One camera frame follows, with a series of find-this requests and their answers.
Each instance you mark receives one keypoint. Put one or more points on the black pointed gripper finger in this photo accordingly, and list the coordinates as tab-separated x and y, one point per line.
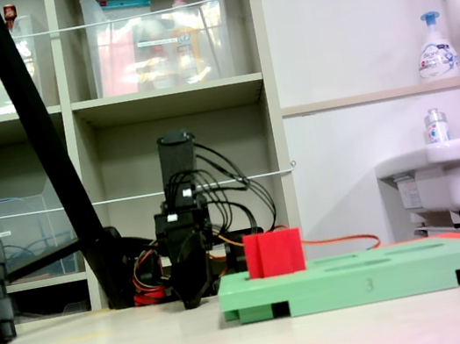
193	290

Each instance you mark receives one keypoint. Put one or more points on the red cross columnar block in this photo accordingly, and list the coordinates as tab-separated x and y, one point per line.
275	253

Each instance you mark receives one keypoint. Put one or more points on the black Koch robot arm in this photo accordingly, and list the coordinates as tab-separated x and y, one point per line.
177	163

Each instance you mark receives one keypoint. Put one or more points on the large orange foam block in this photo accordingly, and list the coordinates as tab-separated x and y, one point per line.
424	239

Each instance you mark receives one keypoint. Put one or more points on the green shape sorting board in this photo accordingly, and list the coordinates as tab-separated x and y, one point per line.
322	289

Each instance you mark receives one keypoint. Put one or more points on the black tripod brace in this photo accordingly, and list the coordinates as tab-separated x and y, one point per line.
40	261

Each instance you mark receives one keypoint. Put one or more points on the grey shelf unit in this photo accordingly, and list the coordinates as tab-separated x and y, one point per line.
167	96

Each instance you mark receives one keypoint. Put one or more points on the clear plastic box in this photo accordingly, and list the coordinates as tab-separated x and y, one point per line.
21	226

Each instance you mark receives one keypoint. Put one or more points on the large clear storage bin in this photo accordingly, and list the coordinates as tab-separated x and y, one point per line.
126	65

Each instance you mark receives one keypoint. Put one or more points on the yellow spray bottle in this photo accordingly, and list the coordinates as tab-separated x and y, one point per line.
186	46

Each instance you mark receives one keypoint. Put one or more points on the teal topped package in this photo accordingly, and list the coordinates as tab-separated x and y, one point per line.
124	4

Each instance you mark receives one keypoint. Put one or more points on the small clear bottle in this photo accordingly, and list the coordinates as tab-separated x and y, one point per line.
437	128

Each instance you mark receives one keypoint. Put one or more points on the white sink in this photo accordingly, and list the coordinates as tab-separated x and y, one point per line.
458	176

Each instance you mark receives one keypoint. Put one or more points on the red capped bottle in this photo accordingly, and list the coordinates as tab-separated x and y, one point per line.
9	12

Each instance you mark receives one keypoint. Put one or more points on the white soap pump bottle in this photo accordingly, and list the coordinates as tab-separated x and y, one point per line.
437	59

